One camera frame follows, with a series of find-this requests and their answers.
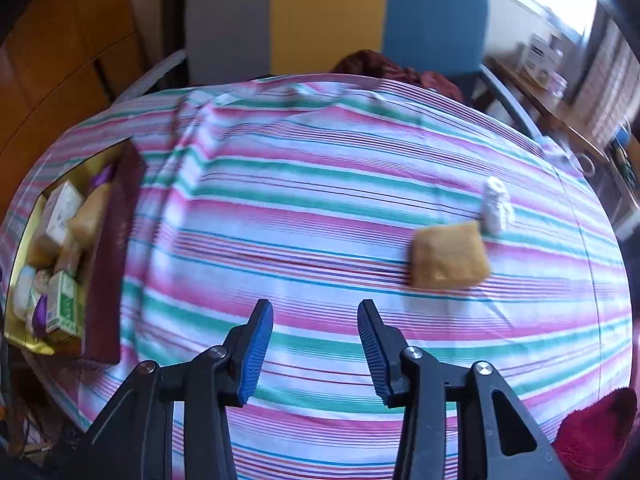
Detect small green carton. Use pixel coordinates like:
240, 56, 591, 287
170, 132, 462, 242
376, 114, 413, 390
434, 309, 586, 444
46, 271, 82, 338

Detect purple snack packet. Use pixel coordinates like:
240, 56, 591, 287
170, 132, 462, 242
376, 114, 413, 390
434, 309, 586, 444
89, 164, 115, 193
25, 290, 47, 339

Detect yellow sponge block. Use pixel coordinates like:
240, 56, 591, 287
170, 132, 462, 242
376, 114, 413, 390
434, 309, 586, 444
67, 183, 112, 250
409, 220, 490, 290
26, 234, 61, 270

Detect white blue sock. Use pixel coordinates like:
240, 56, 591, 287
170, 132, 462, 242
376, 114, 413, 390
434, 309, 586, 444
13, 266, 36, 321

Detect white plastic wrap ball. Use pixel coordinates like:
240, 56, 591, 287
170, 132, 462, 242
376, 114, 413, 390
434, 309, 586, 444
482, 177, 515, 236

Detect white cardboard box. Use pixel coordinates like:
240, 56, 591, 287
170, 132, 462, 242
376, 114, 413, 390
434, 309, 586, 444
39, 181, 85, 247

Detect Weidan cracker packet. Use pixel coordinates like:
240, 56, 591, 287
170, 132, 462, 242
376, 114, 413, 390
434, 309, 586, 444
54, 240, 82, 278
32, 269, 52, 296

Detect red towel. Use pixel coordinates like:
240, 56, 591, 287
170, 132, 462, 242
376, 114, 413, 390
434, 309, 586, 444
552, 388, 637, 479

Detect gold tin box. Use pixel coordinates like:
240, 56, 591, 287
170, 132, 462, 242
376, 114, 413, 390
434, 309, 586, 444
3, 140, 146, 366

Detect striped bed sheet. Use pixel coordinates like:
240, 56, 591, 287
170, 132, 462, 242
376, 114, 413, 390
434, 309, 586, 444
1, 75, 632, 479

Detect white boxes on shelf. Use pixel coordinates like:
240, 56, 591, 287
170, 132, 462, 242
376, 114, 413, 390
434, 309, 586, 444
521, 35, 567, 98

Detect dark red cloth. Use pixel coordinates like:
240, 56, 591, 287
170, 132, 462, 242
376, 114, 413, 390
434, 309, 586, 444
332, 49, 464, 103

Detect grey yellow blue chair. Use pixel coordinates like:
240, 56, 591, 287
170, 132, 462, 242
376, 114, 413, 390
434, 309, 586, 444
118, 0, 539, 138

